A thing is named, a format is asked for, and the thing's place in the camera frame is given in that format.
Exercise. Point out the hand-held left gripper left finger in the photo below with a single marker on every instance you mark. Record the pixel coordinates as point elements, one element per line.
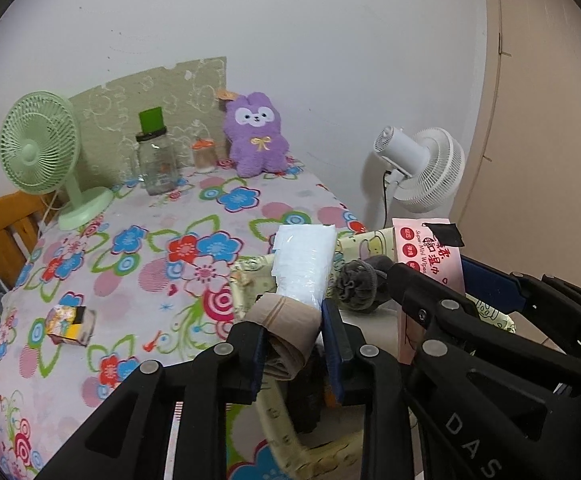
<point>258,360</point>

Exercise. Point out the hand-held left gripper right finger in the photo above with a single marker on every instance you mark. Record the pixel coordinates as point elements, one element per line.
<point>331,350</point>

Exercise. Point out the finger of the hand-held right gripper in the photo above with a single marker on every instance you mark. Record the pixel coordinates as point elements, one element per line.
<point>490,282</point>
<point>420,290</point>

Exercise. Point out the pink wet wipes packet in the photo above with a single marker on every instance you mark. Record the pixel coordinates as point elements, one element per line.
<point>410,250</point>

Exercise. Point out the beige sock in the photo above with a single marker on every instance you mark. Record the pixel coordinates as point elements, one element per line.
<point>290,325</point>

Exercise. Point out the grey fuzzy sock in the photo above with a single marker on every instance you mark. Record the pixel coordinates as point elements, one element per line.
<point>358,285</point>

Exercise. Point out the yellow patterned storage box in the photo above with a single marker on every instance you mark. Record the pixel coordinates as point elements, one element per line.
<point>250,285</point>

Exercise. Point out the pale blue plastic pack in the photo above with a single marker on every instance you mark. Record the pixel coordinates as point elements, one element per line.
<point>303,265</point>

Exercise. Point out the white desk fan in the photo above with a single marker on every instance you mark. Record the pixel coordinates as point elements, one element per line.
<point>420,170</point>

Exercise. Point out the floral tablecloth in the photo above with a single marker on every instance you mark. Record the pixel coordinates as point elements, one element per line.
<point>135,280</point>

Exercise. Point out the beige wardrobe door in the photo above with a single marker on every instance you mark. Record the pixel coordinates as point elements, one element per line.
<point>545,110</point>

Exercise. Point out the small colourful box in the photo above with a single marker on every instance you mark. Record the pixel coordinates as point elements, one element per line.
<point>68,322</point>

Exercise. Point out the small jar with orange top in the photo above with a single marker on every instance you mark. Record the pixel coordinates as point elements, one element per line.
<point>204,157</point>

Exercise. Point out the purple plush rabbit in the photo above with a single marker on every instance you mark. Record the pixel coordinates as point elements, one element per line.
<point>255,145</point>

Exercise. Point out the glass jar with green lid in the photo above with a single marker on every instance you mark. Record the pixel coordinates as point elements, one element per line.
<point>158,165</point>

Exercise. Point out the orange plush tag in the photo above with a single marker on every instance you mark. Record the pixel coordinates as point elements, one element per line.
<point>225,95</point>

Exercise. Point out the green patterned board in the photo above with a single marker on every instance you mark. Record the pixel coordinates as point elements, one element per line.
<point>115,105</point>

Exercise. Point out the green desk fan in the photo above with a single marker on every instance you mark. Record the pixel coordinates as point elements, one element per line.
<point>35,150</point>

